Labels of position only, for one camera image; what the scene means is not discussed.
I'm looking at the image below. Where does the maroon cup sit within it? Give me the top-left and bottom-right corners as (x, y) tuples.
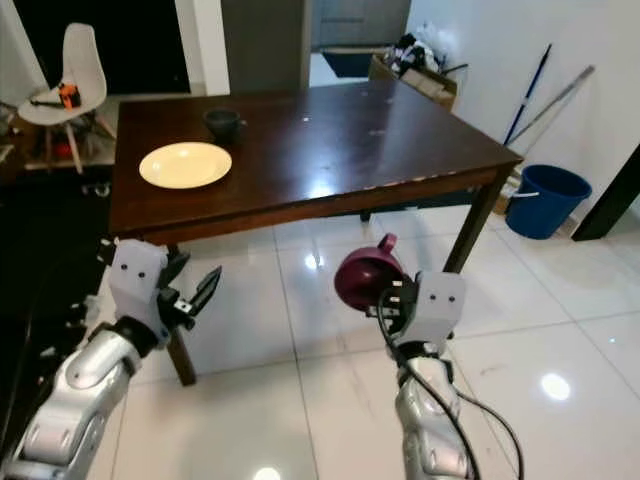
(335, 235), (411, 313)

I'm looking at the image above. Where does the pale yellow plate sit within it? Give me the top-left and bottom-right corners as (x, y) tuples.
(139, 141), (233, 190)

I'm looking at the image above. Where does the dark brown wooden table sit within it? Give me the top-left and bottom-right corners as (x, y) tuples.
(108, 78), (524, 387)

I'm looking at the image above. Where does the dark grey cup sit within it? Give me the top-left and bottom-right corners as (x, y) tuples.
(205, 108), (246, 141)

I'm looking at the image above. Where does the blue plastic bucket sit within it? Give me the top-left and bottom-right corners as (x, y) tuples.
(505, 164), (593, 241)

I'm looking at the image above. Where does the cardboard box with clutter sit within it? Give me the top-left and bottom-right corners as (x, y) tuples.
(370, 35), (458, 106)

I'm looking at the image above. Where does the white chair with wooden legs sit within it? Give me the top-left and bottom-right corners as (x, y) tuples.
(17, 23), (111, 176)

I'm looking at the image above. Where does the blue broom pole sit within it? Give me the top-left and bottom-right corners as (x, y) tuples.
(503, 44), (553, 146)

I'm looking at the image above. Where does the grey broom pole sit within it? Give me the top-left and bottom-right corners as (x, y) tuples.
(520, 66), (596, 151)

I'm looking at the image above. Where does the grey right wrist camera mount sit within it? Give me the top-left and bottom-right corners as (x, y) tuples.
(405, 270), (467, 347)

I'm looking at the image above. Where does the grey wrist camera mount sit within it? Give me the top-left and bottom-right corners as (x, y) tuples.
(405, 270), (467, 347)
(108, 240), (169, 321)

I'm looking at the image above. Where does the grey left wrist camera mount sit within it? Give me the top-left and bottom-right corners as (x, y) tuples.
(108, 240), (169, 321)

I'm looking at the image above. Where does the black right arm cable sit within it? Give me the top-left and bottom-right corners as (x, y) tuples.
(375, 295), (526, 480)

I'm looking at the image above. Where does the black door frame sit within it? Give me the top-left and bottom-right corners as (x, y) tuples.
(573, 140), (640, 242)

